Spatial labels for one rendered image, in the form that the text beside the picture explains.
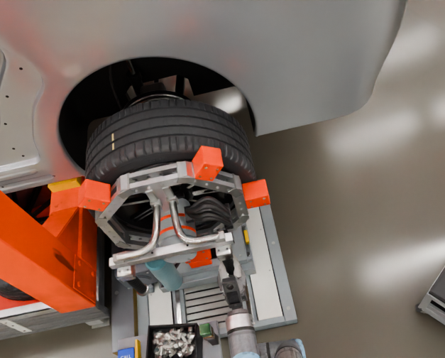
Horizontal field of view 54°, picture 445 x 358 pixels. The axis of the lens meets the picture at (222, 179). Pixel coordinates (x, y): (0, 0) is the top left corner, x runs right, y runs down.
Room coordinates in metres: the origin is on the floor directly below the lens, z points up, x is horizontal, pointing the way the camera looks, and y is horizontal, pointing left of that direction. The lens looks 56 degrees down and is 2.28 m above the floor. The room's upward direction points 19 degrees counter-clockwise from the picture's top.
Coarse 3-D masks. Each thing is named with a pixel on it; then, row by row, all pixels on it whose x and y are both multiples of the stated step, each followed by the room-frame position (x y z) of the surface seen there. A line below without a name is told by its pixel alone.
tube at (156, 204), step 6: (150, 192) 0.84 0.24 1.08; (150, 198) 0.84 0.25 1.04; (156, 198) 0.84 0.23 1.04; (150, 204) 0.84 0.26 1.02; (156, 204) 0.83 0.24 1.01; (162, 204) 0.84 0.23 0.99; (156, 210) 0.81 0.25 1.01; (156, 216) 0.79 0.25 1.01; (156, 222) 0.76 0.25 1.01; (156, 228) 0.74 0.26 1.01; (156, 234) 0.72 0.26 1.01; (150, 240) 0.71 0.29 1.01; (156, 240) 0.70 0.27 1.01; (144, 246) 0.69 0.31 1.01; (150, 246) 0.69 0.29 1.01; (126, 252) 0.69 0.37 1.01; (132, 252) 0.69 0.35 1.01; (138, 252) 0.68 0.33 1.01; (144, 252) 0.67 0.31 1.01; (114, 258) 0.69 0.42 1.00; (120, 258) 0.68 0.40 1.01; (126, 258) 0.68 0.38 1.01; (132, 258) 0.67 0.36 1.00
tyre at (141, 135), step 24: (120, 120) 1.12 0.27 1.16; (144, 120) 1.07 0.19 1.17; (168, 120) 1.04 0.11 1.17; (192, 120) 1.03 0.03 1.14; (216, 120) 1.05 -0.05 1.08; (96, 144) 1.10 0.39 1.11; (120, 144) 1.01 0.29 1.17; (144, 144) 0.96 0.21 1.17; (168, 144) 0.94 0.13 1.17; (192, 144) 0.93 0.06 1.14; (216, 144) 0.93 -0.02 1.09; (240, 144) 0.99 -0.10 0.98; (96, 168) 0.99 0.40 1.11; (120, 168) 0.94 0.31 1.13; (240, 168) 0.89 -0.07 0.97
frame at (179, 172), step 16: (128, 176) 0.90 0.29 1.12; (144, 176) 0.89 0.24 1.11; (176, 176) 0.84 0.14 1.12; (192, 176) 0.83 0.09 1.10; (224, 176) 0.86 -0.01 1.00; (112, 192) 0.91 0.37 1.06; (128, 192) 0.85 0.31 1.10; (240, 192) 0.81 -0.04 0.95; (112, 208) 0.87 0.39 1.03; (240, 208) 0.81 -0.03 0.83; (112, 224) 0.89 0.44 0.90; (240, 224) 0.82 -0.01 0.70; (112, 240) 0.88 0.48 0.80; (128, 240) 0.89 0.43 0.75; (144, 240) 0.91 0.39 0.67
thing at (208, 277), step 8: (248, 240) 0.99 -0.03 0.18; (248, 248) 0.96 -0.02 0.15; (248, 256) 0.91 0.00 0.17; (248, 264) 0.87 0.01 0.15; (208, 272) 0.90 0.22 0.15; (216, 272) 0.89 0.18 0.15; (248, 272) 0.84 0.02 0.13; (184, 280) 0.91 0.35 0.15; (192, 280) 0.89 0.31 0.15; (200, 280) 0.87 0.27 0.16; (208, 280) 0.87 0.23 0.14; (216, 280) 0.86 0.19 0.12; (160, 288) 0.90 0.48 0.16
